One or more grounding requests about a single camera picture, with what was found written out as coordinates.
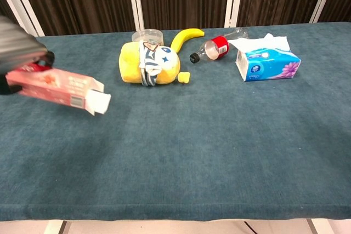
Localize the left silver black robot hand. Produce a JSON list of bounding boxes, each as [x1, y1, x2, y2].
[[0, 16, 55, 95]]

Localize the pink Colgate toothpaste box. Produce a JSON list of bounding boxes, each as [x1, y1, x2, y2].
[[5, 64, 105, 117]]

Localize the clear round plastic jar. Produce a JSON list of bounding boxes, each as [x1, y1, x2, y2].
[[131, 28, 165, 47]]

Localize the yellow plush toy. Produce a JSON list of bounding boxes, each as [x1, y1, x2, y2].
[[118, 39, 191, 87]]

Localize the yellow banana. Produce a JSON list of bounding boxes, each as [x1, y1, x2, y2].
[[170, 27, 206, 54]]

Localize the empty red-label plastic bottle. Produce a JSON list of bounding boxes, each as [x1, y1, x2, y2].
[[189, 27, 249, 65]]

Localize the teal tablecloth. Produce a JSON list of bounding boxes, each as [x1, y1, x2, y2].
[[0, 21, 351, 222]]

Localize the blue tissue pack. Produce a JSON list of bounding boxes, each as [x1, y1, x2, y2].
[[227, 33, 302, 83]]

